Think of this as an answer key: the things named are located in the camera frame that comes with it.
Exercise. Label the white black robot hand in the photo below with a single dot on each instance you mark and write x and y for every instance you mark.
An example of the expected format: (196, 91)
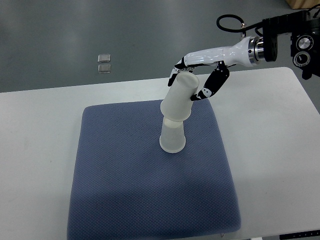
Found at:
(248, 52)

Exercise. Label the white paper cup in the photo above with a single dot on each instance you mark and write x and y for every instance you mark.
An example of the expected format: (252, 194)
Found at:
(177, 104)
(172, 138)

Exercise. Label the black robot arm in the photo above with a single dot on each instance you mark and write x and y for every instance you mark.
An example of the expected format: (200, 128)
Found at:
(305, 40)

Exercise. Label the wooden box corner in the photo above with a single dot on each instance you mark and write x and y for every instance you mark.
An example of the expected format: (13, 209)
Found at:
(301, 4)

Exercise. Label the white paper cup on mat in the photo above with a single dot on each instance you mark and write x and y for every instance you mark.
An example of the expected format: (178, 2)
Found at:
(172, 138)

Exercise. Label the upper metal floor plate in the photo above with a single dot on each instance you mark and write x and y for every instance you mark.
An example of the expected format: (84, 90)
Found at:
(104, 58)

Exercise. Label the blue fabric mat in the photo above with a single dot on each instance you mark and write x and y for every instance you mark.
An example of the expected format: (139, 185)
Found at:
(125, 187)

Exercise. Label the black table control panel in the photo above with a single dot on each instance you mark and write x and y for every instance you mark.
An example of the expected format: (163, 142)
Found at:
(298, 235)

